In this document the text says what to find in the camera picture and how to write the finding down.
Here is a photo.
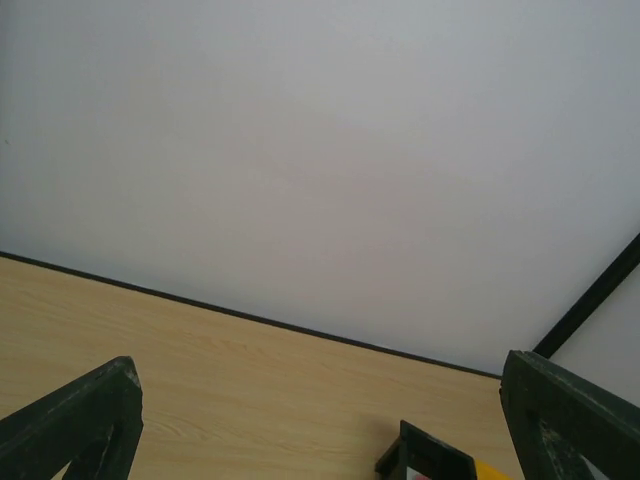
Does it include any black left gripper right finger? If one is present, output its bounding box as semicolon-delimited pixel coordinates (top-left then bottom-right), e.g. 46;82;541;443
501;350;639;479

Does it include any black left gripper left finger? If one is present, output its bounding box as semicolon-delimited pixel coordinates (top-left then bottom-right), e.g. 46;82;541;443
1;356;143;479

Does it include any yellow card bin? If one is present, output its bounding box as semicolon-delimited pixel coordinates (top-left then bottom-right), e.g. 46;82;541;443
474;459;510;480

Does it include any black card bin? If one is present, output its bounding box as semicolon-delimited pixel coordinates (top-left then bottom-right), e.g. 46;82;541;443
374;420;477;480

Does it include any black enclosure frame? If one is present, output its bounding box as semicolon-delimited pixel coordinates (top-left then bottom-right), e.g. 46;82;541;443
1;238;639;379

